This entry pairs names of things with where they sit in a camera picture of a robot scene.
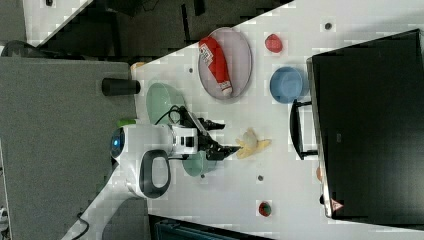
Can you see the toaster oven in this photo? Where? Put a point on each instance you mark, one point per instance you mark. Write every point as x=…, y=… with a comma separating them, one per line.
x=367, y=103

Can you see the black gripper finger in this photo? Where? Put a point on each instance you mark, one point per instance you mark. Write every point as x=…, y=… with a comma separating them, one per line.
x=217, y=152
x=209, y=125

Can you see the green cup with handle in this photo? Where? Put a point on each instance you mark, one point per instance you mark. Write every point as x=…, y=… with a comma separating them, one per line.
x=198, y=164

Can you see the red plush ketchup bottle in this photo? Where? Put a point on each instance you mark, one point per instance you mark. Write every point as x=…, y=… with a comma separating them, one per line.
x=213, y=56

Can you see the blue metal frame rail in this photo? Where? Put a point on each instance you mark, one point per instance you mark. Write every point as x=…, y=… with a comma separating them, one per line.
x=178, y=230

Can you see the grey round plate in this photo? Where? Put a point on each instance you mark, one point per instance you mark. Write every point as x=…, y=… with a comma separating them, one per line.
x=237, y=53

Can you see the green plush vegetable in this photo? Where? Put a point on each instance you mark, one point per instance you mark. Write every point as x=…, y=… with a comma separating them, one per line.
x=124, y=122

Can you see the plush peeled banana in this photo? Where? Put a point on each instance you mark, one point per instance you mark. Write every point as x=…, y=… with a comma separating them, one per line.
x=250, y=144

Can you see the plush strawberry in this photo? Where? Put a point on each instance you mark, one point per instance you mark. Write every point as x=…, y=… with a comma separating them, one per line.
x=273, y=43

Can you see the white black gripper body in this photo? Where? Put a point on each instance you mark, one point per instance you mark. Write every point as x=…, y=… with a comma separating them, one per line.
x=185, y=134

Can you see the black cylinder post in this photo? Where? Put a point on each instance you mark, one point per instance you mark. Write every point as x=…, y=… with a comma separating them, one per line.
x=118, y=87

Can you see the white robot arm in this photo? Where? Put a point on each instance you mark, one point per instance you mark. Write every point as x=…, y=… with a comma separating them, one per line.
x=142, y=152

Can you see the blue bowl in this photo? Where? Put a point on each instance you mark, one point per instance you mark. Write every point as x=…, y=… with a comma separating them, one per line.
x=288, y=84

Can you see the orange plush ball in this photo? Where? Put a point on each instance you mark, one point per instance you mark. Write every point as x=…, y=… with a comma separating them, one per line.
x=319, y=174

